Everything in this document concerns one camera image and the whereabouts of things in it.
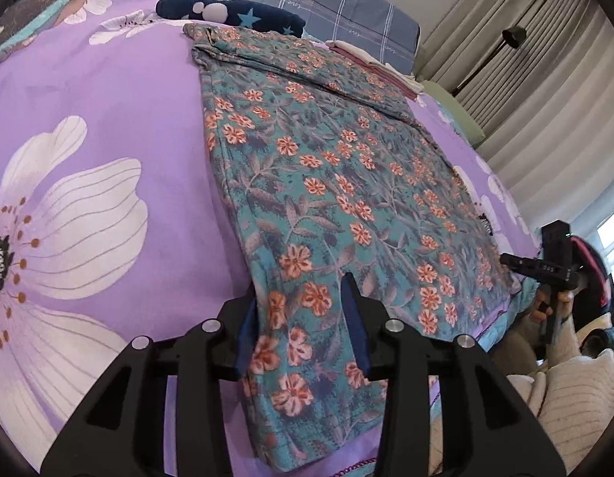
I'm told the teal floral shirt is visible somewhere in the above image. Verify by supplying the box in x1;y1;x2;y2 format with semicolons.
184;24;511;471

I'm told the person's right hand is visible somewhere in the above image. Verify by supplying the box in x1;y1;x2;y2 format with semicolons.
529;285;574;324

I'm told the cream knit sweater sleeve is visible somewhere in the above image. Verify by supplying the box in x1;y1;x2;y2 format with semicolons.
508;321;614;471

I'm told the green pillow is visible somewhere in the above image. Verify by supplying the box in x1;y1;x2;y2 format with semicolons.
422;81;486;147

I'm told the purple floral bed sheet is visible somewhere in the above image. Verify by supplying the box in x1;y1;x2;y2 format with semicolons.
0;0;537;476

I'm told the beige pleated curtain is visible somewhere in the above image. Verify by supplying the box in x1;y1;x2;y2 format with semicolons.
414;0;614;233

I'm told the beige folded garment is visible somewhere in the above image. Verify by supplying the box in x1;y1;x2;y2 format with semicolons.
326;39;426;96

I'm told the black floor lamp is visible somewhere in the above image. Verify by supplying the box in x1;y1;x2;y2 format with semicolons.
451;26;528;97

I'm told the red folded garment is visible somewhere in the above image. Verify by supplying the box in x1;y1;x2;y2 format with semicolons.
326;40;424;99

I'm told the navy star patterned garment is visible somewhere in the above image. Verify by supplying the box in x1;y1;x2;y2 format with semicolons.
156;0;306;38

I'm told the dark floral mattress cover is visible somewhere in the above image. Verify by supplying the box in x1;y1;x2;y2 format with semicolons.
0;0;105;66

